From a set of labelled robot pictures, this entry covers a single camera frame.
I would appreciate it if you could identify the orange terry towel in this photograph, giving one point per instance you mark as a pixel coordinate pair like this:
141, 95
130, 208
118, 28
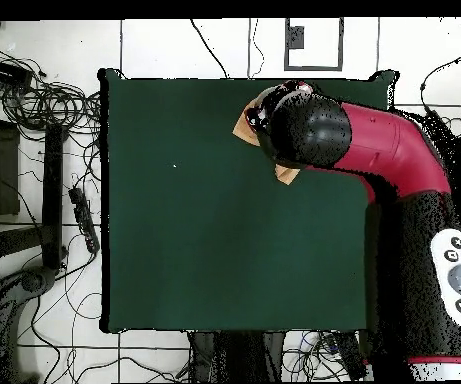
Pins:
246, 128

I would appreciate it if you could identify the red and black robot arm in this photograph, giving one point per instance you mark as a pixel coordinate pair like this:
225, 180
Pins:
394, 144

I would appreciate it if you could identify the small dark grey box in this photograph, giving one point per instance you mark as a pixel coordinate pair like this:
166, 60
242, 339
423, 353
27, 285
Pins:
296, 38

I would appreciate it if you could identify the dark green table cloth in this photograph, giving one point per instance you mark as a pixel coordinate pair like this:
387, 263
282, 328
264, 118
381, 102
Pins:
214, 240

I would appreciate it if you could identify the small black power strip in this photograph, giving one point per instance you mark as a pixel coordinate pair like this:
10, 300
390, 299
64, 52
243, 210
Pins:
84, 216

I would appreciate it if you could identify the long black power strip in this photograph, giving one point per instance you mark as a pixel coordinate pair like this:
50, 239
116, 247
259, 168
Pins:
2, 72

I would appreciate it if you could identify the dark round caster base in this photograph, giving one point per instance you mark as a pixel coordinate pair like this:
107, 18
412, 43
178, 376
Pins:
38, 280

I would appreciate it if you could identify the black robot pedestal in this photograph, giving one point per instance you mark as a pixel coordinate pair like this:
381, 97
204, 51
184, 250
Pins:
238, 356

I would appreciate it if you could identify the dark wooden furniture frame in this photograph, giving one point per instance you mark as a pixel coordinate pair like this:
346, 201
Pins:
4, 172

